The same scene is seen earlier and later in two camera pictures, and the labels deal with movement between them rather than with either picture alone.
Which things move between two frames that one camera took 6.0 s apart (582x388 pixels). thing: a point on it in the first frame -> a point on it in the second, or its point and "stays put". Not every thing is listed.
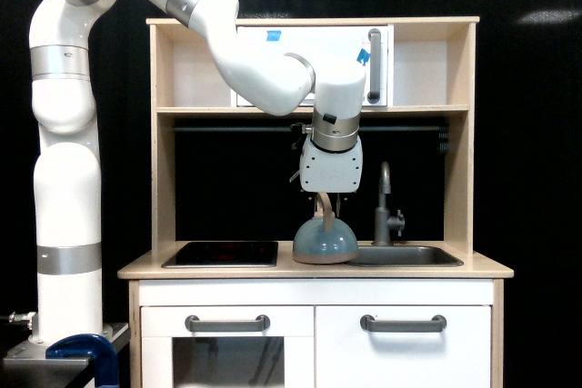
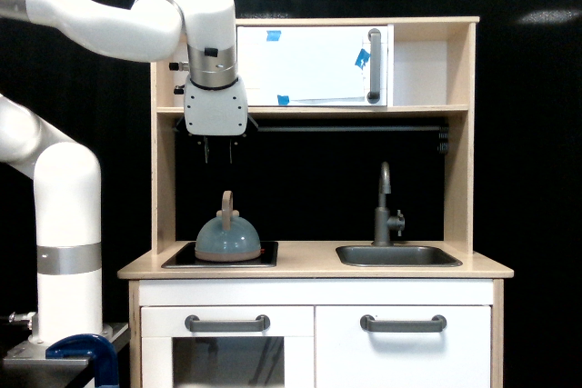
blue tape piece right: (363, 55) stays put
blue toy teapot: (325, 239) -> (226, 236)
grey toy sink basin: (406, 256) stays put
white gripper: (322, 171) -> (215, 112)
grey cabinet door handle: (436, 324) stays put
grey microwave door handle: (374, 35) stays put
